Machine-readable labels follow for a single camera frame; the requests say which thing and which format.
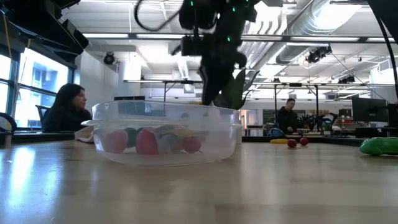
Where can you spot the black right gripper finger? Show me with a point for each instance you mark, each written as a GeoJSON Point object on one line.
{"type": "Point", "coordinates": [213, 87]}

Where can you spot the tan toy potato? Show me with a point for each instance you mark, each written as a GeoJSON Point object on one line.
{"type": "Point", "coordinates": [180, 131]}

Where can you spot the red toy strawberry with leaves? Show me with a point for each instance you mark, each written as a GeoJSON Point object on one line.
{"type": "Point", "coordinates": [146, 143]}

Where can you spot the clear plastic tupperware container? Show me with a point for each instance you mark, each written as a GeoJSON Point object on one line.
{"type": "Point", "coordinates": [164, 160]}

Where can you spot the green toy pea pod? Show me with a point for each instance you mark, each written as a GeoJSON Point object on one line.
{"type": "Point", "coordinates": [379, 147]}

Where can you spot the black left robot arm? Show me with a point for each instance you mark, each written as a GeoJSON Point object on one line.
{"type": "Point", "coordinates": [46, 34]}

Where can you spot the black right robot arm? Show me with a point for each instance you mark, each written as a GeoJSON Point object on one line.
{"type": "Point", "coordinates": [217, 15]}

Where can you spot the long ceiling light strip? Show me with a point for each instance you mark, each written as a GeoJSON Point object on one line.
{"type": "Point", "coordinates": [155, 36]}

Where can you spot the blue rounded object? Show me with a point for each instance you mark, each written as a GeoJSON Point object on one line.
{"type": "Point", "coordinates": [276, 133]}

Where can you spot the person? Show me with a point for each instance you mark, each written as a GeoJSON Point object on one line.
{"type": "Point", "coordinates": [65, 118]}
{"type": "Point", "coordinates": [287, 119]}

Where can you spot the black monitor on stand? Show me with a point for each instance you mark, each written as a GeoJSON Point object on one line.
{"type": "Point", "coordinates": [129, 98]}

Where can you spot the folded beige cloth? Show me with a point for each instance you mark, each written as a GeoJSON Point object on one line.
{"type": "Point", "coordinates": [85, 137]}

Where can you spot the large black monitor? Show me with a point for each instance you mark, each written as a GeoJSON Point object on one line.
{"type": "Point", "coordinates": [370, 110]}

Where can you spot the large window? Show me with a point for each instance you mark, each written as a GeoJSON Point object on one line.
{"type": "Point", "coordinates": [46, 77]}

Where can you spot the black office chair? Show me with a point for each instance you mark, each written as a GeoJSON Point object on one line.
{"type": "Point", "coordinates": [41, 112]}

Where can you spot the dark monitor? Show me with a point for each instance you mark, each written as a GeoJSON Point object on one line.
{"type": "Point", "coordinates": [393, 115]}

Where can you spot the black curved chair back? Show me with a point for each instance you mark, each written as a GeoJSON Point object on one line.
{"type": "Point", "coordinates": [11, 119]}

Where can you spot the small grey cup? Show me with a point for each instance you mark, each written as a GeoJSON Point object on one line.
{"type": "Point", "coordinates": [8, 141]}

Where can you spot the black metal workstation frame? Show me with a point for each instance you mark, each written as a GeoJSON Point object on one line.
{"type": "Point", "coordinates": [186, 82]}
{"type": "Point", "coordinates": [295, 84]}

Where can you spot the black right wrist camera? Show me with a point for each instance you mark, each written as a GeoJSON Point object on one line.
{"type": "Point", "coordinates": [192, 45]}

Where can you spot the silver ceiling air duct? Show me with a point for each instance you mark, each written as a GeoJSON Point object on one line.
{"type": "Point", "coordinates": [306, 21]}

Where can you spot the black overhead camera rig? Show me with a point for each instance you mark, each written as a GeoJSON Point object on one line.
{"type": "Point", "coordinates": [317, 55]}

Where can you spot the black ceiling camera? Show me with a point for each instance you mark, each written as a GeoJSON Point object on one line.
{"type": "Point", "coordinates": [109, 58]}

